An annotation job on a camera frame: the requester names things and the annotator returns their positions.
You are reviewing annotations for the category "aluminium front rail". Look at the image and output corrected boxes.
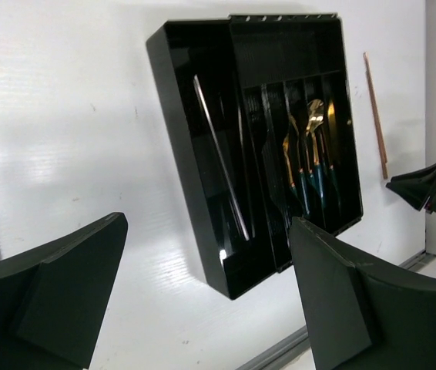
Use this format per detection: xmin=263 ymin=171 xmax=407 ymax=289
xmin=238 ymin=250 xmax=436 ymax=370

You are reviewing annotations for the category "gold spoon green handle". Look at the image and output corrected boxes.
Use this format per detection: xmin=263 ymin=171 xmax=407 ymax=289
xmin=297 ymin=132 xmax=316 ymax=187
xmin=305 ymin=99 xmax=327 ymax=210

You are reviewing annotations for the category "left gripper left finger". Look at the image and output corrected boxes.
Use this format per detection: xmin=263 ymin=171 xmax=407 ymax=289
xmin=0 ymin=212 xmax=128 ymax=369

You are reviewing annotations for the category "gold fork green handle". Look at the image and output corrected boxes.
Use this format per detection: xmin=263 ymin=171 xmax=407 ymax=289
xmin=282 ymin=113 xmax=311 ymax=219

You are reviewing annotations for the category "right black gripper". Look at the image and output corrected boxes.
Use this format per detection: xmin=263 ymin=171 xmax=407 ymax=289
xmin=386 ymin=163 xmax=436 ymax=214

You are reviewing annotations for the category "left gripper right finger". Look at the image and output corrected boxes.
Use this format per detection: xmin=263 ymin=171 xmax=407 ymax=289
xmin=290 ymin=217 xmax=436 ymax=369

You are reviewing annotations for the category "gold knife green handle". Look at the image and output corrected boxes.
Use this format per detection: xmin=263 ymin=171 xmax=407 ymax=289
xmin=320 ymin=95 xmax=342 ymax=210

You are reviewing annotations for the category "black cutlery organizer tray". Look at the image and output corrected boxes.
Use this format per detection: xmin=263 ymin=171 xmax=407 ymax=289
xmin=146 ymin=13 xmax=364 ymax=300

